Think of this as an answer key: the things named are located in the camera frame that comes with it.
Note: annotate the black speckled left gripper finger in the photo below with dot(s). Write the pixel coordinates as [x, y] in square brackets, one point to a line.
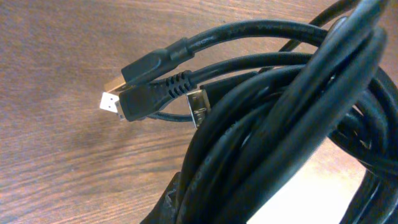
[165, 210]

